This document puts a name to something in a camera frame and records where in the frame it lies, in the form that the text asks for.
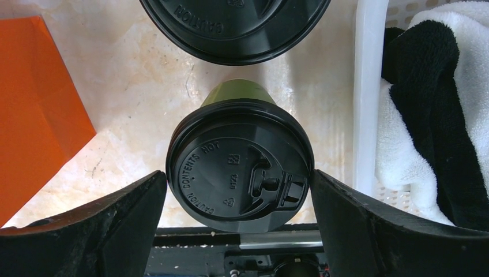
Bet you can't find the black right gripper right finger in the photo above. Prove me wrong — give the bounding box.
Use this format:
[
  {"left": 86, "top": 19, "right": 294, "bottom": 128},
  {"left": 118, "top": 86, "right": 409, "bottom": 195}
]
[{"left": 311, "top": 170, "right": 488, "bottom": 276}]

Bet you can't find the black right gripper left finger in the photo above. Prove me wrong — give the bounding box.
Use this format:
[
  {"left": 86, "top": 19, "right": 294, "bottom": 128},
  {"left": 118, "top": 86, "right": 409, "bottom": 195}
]
[{"left": 1, "top": 170, "right": 167, "bottom": 276}]

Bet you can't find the orange paper bag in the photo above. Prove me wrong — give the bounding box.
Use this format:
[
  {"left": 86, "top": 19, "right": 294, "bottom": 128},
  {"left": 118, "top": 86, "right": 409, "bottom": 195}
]
[{"left": 1, "top": 16, "right": 96, "bottom": 224}]

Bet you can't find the black plastic cup lid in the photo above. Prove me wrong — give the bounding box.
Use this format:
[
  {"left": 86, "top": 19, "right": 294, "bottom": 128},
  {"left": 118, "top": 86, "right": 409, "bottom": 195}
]
[
  {"left": 140, "top": 0, "right": 330, "bottom": 66},
  {"left": 166, "top": 99, "right": 314, "bottom": 234}
]

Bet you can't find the black white cloth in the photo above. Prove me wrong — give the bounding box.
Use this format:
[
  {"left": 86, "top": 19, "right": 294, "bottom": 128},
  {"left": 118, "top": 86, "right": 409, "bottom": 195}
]
[{"left": 375, "top": 1, "right": 489, "bottom": 233}]

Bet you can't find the white plastic basket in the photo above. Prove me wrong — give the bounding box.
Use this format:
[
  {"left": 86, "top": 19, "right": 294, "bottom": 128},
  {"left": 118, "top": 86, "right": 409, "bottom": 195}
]
[{"left": 352, "top": 0, "right": 489, "bottom": 215}]

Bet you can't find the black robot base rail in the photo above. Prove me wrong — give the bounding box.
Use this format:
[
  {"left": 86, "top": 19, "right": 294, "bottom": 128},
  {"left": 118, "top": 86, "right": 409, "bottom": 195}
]
[{"left": 144, "top": 223, "right": 330, "bottom": 276}]

